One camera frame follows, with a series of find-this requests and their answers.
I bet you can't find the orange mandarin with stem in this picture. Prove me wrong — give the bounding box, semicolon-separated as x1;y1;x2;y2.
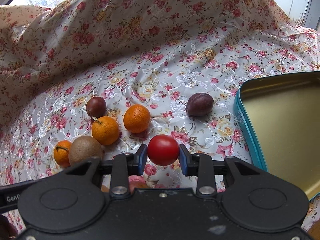
92;116;120;146

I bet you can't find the red cherry tomato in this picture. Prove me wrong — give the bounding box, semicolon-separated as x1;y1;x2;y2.
148;134;180;166

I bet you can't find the brown kiwi fruit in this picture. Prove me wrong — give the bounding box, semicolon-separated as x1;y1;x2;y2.
68;135;103;166

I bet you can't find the dark purple plum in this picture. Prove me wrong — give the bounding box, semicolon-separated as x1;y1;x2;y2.
185;93;214;116

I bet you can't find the small orange mandarin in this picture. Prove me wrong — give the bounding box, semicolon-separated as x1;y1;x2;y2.
53;140;72;168

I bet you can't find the dark red passion fruit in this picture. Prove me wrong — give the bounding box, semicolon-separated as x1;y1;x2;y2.
86;96;106;119

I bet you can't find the teal gold metal tray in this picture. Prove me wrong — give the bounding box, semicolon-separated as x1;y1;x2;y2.
234;71;319;200

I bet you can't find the floral pattern cloth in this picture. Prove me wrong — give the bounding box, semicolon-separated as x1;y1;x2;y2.
1;0;319;185

